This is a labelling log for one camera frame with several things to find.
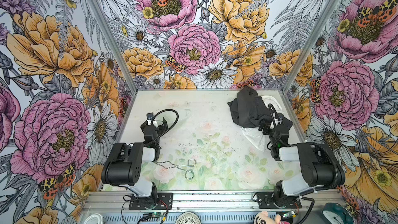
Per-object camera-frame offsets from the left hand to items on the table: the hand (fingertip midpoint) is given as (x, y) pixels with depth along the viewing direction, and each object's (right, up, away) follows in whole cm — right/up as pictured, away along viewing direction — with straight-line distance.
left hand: (156, 122), depth 94 cm
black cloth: (+56, +7, +3) cm, 57 cm away
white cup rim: (-16, -36, -30) cm, 49 cm away
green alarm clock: (+83, -35, -27) cm, 94 cm away
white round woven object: (+21, -38, -25) cm, 51 cm away
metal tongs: (+20, -26, -10) cm, 35 cm away
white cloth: (+60, -9, +3) cm, 60 cm away
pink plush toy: (+53, -36, -29) cm, 70 cm away
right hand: (+67, 0, 0) cm, 67 cm away
